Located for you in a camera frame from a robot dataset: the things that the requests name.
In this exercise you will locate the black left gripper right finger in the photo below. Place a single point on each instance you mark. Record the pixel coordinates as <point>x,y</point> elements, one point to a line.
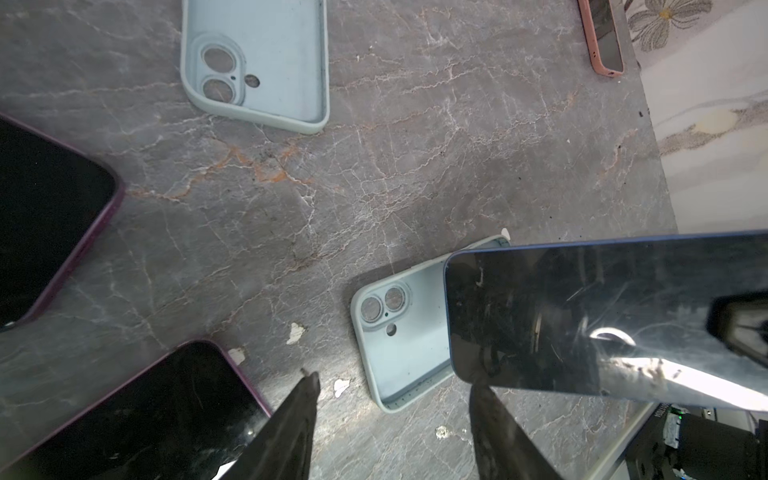
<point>502,449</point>

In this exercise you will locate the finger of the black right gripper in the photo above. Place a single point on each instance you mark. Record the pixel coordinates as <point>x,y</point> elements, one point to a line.
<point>740,323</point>

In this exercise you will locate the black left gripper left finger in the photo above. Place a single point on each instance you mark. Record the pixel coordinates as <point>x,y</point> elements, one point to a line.
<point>283,448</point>

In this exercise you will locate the purple-edged black phone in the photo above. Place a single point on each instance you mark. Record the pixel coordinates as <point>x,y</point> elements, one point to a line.
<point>55,201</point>
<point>187,416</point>

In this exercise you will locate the blue-edged black phone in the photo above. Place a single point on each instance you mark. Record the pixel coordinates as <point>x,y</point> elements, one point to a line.
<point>623,318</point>

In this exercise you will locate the light blue phone face down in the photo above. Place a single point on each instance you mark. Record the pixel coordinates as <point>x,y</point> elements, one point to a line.
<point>401,327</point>

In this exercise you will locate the pink phone case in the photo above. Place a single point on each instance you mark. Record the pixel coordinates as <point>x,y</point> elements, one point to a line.
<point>601,37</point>

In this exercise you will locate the light blue case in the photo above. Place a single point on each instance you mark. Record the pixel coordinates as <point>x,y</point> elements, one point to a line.
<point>263,62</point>

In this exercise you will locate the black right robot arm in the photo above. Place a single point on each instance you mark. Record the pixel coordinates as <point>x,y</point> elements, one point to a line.
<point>681,444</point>

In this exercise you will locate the white paper scrap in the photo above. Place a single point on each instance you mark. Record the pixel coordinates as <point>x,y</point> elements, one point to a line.
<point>340,386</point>
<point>296,333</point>
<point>237,355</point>

